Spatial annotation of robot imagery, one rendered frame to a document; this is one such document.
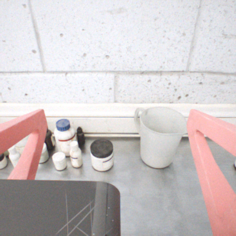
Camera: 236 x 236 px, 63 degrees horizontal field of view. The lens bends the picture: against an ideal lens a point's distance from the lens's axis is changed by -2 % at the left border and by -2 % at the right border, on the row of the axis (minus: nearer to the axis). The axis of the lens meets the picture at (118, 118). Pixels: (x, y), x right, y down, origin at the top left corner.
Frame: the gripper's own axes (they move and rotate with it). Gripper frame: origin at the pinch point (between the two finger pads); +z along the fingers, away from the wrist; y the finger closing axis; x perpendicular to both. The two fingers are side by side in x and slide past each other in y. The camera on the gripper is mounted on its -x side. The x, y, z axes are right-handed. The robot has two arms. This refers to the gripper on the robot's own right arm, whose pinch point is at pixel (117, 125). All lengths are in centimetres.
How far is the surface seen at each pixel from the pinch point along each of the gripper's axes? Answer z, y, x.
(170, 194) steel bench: 20.8, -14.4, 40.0
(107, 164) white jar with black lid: 28.7, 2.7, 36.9
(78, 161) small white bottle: 29.8, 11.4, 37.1
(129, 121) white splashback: 44, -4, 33
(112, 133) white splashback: 44, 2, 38
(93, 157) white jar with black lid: 29.3, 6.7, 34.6
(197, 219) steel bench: 13.6, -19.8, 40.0
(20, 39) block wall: 48, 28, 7
